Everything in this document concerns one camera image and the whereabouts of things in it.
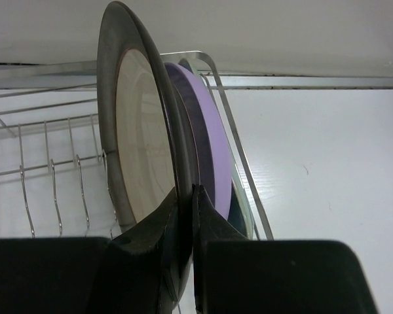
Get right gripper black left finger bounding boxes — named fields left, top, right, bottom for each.
left=85, top=190, right=179, bottom=313

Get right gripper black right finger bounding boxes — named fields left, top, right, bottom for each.
left=192, top=185, right=256, bottom=313

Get purple round plate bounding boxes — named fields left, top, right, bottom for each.
left=164, top=62, right=232, bottom=219

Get brown rimmed deep plate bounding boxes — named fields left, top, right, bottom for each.
left=97, top=1, right=197, bottom=302

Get metal wire dish rack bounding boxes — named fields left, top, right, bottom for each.
left=0, top=51, right=273, bottom=240

